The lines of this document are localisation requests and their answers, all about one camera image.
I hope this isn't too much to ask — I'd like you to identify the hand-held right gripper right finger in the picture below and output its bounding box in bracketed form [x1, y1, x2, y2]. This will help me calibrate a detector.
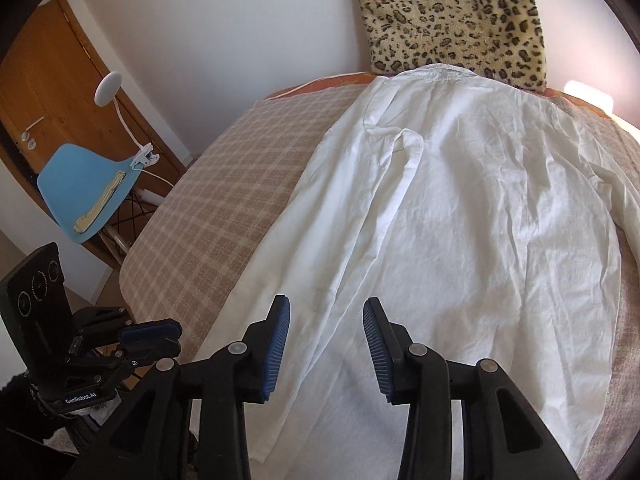
[362, 297, 581, 480]

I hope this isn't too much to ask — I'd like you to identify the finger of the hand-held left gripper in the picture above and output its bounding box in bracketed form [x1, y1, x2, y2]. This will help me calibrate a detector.
[69, 341, 182, 387]
[75, 305, 184, 347]

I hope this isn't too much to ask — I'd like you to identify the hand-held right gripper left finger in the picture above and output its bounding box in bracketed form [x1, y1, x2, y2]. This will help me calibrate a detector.
[65, 295, 292, 480]

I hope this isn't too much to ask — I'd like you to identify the white shirt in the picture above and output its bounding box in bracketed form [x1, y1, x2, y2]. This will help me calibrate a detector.
[192, 63, 640, 466]

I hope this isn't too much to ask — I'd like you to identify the cream folded cloth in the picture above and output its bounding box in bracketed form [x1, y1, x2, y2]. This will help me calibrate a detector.
[74, 171, 127, 235]

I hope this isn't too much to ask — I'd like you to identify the light blue chair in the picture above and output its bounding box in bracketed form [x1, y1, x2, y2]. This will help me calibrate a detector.
[37, 142, 162, 268]

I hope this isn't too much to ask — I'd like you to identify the beige checked blanket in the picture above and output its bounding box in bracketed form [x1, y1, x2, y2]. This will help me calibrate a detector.
[119, 95, 640, 480]

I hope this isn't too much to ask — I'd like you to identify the wooden door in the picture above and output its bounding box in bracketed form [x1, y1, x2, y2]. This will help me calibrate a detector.
[0, 0, 187, 266]

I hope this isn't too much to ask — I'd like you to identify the white clip lamp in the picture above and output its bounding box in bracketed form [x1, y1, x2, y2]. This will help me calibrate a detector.
[95, 72, 178, 187]

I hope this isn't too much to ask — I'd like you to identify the orange patterned bed sheet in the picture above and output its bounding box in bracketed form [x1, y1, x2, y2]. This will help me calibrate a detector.
[265, 72, 640, 133]

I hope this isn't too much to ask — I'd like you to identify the leopard print plush cushion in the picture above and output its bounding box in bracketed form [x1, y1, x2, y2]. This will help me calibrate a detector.
[346, 0, 547, 93]

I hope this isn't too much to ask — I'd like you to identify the silver door handle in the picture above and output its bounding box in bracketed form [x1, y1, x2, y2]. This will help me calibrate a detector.
[19, 116, 46, 151]

